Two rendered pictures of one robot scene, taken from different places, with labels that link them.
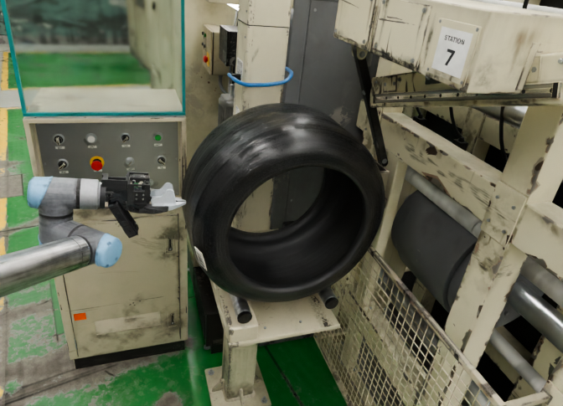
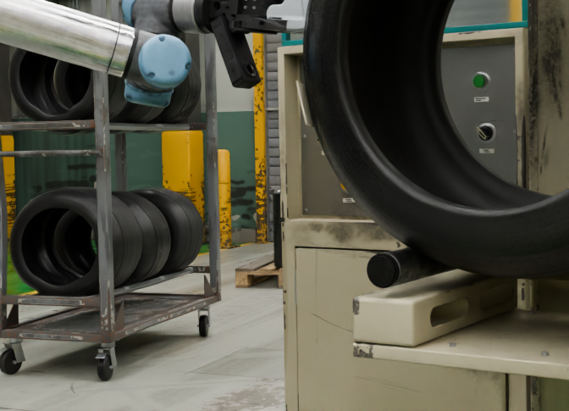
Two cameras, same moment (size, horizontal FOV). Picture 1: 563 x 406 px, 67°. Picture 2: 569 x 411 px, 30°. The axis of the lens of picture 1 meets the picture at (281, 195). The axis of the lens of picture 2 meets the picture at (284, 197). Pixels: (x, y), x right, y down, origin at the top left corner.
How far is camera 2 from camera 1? 1.22 m
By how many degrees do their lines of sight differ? 58
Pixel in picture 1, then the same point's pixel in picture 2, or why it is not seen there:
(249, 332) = (393, 319)
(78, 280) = (318, 382)
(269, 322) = (473, 345)
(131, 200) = (235, 5)
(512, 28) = not seen: outside the picture
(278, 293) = (453, 214)
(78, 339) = not seen: outside the picture
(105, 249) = (151, 43)
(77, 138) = not seen: hidden behind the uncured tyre
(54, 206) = (144, 14)
